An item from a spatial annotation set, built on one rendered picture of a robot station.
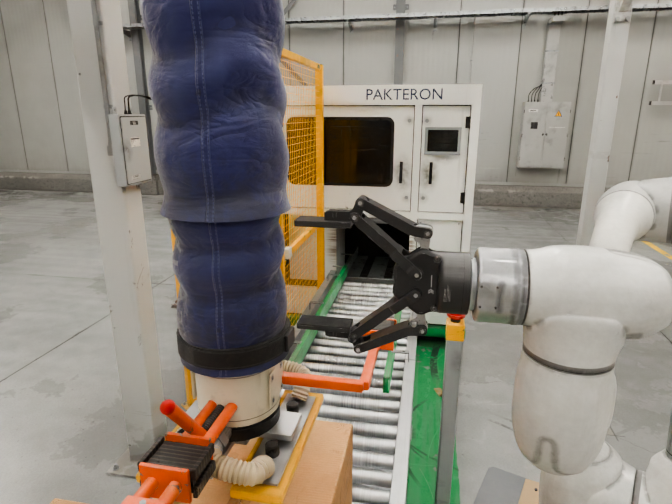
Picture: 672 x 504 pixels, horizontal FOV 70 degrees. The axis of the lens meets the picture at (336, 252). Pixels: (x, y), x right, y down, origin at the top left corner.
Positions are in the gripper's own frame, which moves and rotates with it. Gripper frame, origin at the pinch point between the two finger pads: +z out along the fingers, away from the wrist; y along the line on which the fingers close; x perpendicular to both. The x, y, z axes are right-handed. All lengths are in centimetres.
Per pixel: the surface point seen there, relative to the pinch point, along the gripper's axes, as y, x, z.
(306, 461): 63, 40, 12
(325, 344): 104, 182, 39
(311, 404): 45, 38, 10
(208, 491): 63, 26, 31
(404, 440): 98, 100, -10
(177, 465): 33.3, 0.4, 21.6
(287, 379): 34.6, 30.4, 12.9
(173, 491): 34.2, -3.8, 20.0
